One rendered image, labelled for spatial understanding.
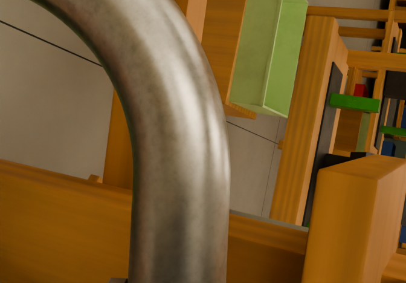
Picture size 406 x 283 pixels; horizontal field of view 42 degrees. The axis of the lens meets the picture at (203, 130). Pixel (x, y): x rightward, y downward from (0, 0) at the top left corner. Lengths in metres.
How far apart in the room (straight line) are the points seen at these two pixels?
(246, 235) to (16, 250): 0.28
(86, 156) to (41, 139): 0.33
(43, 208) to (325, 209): 0.37
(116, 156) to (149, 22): 0.53
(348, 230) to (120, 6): 0.24
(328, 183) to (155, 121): 0.22
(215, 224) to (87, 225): 0.45
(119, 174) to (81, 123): 1.89
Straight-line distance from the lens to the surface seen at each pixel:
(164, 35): 0.15
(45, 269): 0.64
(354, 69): 7.42
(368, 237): 0.35
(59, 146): 2.47
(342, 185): 0.35
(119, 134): 0.67
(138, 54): 0.15
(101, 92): 2.65
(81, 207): 0.60
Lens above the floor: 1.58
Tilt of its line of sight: 25 degrees down
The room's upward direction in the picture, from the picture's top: 100 degrees clockwise
